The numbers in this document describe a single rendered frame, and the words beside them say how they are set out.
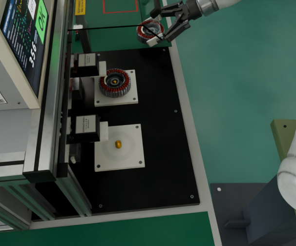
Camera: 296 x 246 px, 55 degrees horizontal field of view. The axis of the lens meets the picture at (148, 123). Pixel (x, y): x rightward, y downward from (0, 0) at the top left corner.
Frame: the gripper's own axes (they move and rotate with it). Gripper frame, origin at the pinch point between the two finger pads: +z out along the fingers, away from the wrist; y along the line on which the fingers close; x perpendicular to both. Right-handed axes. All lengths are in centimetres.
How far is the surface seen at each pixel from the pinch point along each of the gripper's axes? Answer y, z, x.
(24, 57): -51, 5, 48
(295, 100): 18, -49, -123
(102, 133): -48, 14, 15
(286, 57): 59, -57, -127
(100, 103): -30.2, 20.0, 6.8
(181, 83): -21.3, -4.3, -11.1
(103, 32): 10.1, 20.3, 3.2
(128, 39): 4.7, 11.5, -1.8
